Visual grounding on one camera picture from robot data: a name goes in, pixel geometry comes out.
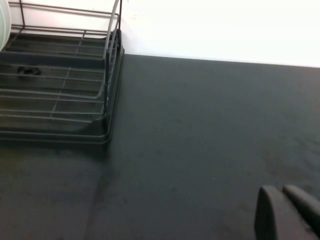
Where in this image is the black wire dish rack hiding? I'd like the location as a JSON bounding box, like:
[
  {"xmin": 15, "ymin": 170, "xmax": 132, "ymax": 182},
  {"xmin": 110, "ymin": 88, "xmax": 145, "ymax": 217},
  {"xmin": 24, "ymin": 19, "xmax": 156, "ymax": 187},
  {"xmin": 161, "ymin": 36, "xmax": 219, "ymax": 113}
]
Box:
[
  {"xmin": 0, "ymin": 28, "xmax": 125, "ymax": 146},
  {"xmin": 0, "ymin": 0, "xmax": 123, "ymax": 118}
]

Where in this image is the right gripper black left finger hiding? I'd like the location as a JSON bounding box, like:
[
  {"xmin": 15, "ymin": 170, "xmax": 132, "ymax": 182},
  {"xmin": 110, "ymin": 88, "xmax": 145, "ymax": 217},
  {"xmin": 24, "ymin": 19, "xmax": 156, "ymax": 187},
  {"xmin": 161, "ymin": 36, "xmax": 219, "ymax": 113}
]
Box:
[{"xmin": 254, "ymin": 185, "xmax": 317, "ymax": 240}]

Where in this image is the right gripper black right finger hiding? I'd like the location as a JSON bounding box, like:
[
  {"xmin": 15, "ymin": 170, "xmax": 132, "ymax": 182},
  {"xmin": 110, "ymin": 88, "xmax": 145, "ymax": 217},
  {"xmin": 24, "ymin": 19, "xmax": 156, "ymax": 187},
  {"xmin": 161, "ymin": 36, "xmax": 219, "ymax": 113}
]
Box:
[{"xmin": 282, "ymin": 184, "xmax": 320, "ymax": 240}]

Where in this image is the white round plate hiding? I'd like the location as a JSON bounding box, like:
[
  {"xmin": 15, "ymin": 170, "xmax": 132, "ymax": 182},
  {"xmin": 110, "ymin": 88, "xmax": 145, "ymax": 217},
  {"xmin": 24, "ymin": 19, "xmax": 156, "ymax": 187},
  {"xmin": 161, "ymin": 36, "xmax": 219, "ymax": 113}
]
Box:
[{"xmin": 0, "ymin": 0, "xmax": 12, "ymax": 51}]

